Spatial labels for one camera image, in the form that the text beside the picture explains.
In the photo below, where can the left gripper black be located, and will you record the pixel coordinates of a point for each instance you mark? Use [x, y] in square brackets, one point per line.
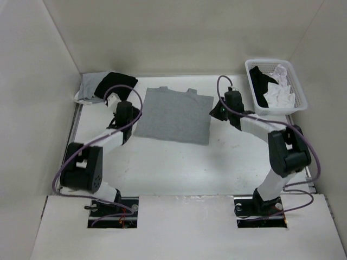
[136, 114]

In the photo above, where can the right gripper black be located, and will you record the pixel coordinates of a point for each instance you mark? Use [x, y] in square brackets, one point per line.
[214, 112]

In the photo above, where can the grey tank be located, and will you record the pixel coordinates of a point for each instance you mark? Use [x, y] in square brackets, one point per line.
[170, 115]
[89, 84]

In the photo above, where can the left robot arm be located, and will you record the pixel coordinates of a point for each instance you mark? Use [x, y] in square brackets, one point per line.
[82, 173]

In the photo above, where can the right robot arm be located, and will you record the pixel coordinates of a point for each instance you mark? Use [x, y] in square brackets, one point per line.
[288, 154]

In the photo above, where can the folded black tank top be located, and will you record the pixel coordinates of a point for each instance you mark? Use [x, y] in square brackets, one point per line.
[114, 83]

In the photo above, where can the black tank top in basket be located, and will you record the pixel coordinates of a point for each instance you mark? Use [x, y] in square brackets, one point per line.
[260, 85]

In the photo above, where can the folded white tank top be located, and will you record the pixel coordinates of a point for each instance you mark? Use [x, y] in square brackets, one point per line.
[81, 101]

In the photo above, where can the white tank top in basket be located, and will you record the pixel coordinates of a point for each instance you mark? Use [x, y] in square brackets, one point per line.
[279, 94]

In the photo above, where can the folded grey tank top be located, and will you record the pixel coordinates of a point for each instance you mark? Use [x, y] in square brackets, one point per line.
[89, 84]

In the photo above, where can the white plastic basket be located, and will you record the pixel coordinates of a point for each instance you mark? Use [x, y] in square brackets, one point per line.
[268, 65]

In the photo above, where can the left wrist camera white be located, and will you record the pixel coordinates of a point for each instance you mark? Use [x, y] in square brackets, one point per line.
[112, 100]

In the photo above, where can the left metal table rail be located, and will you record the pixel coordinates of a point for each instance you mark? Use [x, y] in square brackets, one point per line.
[72, 126]

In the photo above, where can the metal table rail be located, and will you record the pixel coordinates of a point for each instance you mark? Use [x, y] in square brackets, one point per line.
[72, 126]
[304, 176]

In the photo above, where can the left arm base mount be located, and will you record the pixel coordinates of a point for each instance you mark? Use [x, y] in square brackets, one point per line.
[105, 216]

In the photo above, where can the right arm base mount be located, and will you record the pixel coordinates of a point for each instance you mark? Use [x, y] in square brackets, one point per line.
[249, 215]

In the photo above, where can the right metal table rail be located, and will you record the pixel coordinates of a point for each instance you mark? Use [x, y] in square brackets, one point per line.
[304, 176]

